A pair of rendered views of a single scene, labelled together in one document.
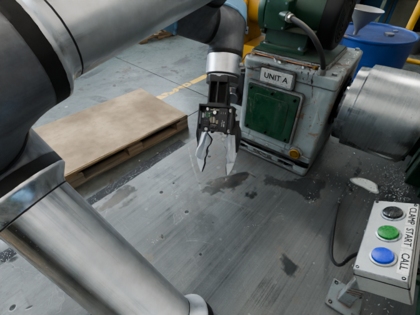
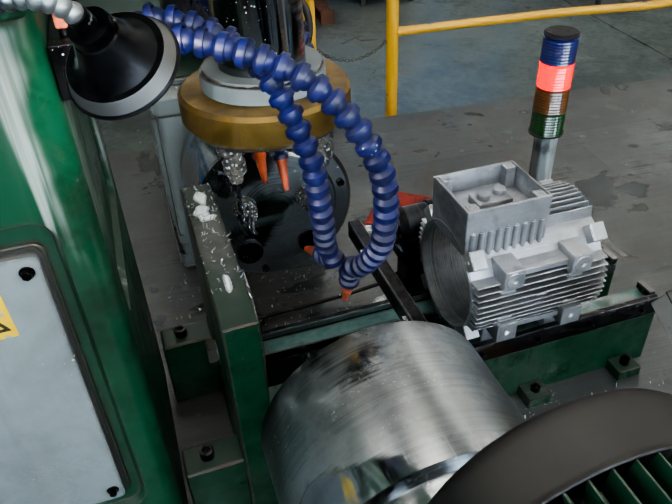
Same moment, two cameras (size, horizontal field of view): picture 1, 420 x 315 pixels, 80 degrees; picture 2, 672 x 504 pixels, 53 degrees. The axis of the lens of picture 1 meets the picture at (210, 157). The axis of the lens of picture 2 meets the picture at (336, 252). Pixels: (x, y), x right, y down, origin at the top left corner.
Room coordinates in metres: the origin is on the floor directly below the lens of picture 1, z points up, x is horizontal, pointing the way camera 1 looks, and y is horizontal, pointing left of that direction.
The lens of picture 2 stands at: (1.00, -0.34, 1.60)
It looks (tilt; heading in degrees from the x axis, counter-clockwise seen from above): 36 degrees down; 216
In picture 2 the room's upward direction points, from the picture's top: 3 degrees counter-clockwise
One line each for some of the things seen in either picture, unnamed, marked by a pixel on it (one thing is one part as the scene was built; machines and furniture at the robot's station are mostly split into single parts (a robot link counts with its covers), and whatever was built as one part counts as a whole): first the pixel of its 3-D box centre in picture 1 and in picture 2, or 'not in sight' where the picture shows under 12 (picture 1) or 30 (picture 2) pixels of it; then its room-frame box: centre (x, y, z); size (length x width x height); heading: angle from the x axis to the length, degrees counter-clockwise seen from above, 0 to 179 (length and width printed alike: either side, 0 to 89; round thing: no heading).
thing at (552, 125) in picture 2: not in sight; (547, 120); (-0.15, -0.68, 1.05); 0.06 x 0.06 x 0.04
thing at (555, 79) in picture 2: not in sight; (555, 73); (-0.15, -0.68, 1.14); 0.06 x 0.06 x 0.04
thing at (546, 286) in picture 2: not in sight; (507, 257); (0.23, -0.59, 1.01); 0.20 x 0.19 x 0.19; 143
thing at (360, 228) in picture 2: not in sight; (385, 274); (0.36, -0.72, 1.01); 0.26 x 0.04 x 0.03; 53
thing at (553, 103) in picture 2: not in sight; (551, 97); (-0.15, -0.68, 1.10); 0.06 x 0.06 x 0.04
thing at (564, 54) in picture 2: not in sight; (559, 48); (-0.15, -0.68, 1.19); 0.06 x 0.06 x 0.04
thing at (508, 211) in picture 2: not in sight; (488, 208); (0.27, -0.61, 1.11); 0.12 x 0.11 x 0.07; 143
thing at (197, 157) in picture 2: not in sight; (258, 173); (0.27, -1.03, 1.04); 0.41 x 0.25 x 0.25; 53
